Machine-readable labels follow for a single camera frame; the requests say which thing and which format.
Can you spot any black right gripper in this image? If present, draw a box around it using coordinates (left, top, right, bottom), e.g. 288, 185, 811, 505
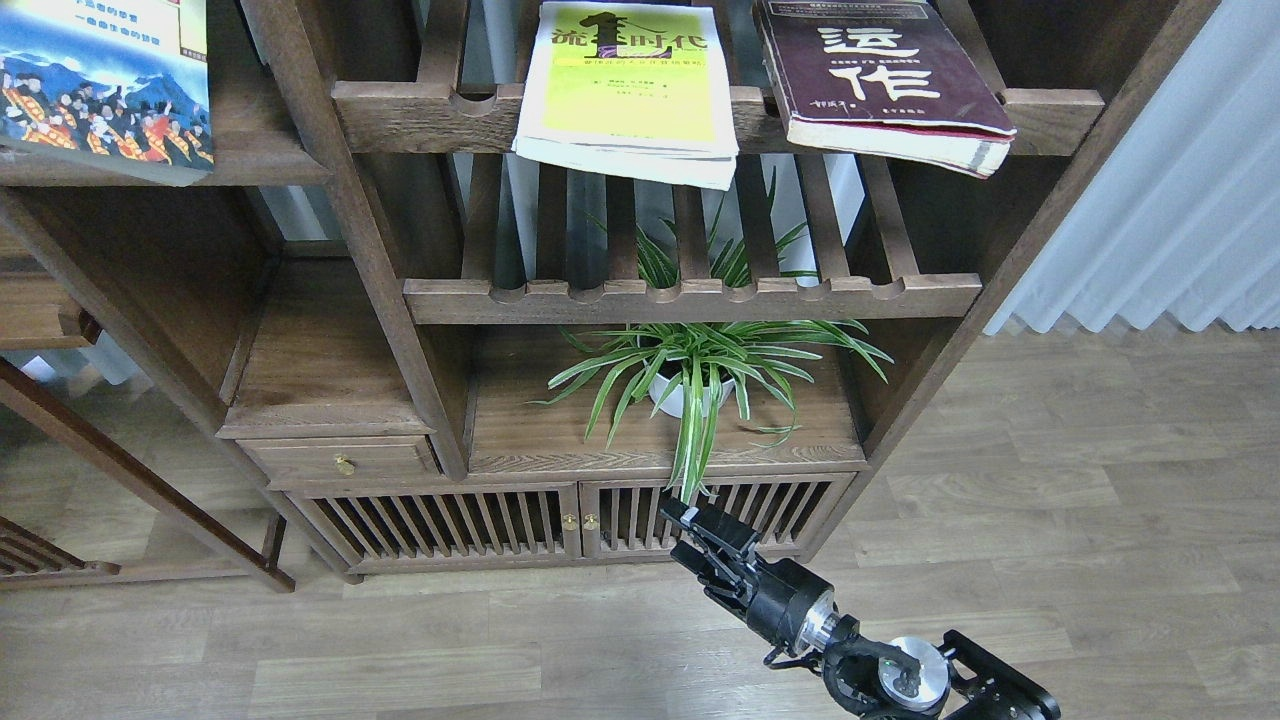
659, 497, 838, 653

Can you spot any colourful 300 paperback book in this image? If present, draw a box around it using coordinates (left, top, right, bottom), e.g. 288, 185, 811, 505
1, 1, 215, 187

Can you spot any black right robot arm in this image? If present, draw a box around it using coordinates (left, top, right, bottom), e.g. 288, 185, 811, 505
659, 497, 1061, 719

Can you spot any white plant pot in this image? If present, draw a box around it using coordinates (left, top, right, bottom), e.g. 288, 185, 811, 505
648, 363, 736, 418

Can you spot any green spider plant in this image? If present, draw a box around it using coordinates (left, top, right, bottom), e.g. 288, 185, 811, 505
530, 170, 896, 509

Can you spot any dark wooden bookshelf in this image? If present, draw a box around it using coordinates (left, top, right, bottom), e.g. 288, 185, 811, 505
3, 1, 1219, 582

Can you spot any left slatted cabinet door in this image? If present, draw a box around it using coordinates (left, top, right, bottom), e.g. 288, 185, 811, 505
287, 483, 582, 575

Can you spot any small wooden drawer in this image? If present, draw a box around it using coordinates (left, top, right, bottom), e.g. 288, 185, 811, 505
239, 436, 444, 488

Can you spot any yellow green cover book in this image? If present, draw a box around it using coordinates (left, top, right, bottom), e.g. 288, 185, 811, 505
512, 1, 739, 191

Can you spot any maroon cover thick book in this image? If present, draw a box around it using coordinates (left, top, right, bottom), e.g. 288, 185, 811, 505
753, 1, 1016, 178

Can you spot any white pleated curtain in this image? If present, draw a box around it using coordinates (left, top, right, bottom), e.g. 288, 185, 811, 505
986, 1, 1279, 334

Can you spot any wooden furniture frame left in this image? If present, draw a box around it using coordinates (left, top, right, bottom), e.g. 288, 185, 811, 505
1, 240, 294, 593

